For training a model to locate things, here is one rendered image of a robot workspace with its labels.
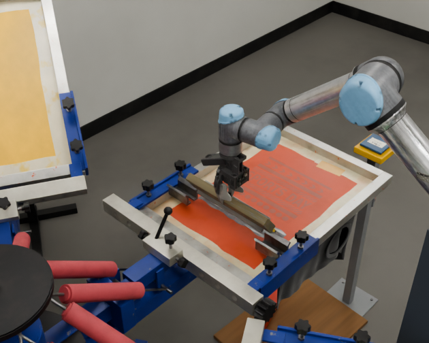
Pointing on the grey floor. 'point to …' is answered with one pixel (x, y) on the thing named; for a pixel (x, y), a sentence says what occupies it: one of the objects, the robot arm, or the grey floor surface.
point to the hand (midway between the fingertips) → (225, 196)
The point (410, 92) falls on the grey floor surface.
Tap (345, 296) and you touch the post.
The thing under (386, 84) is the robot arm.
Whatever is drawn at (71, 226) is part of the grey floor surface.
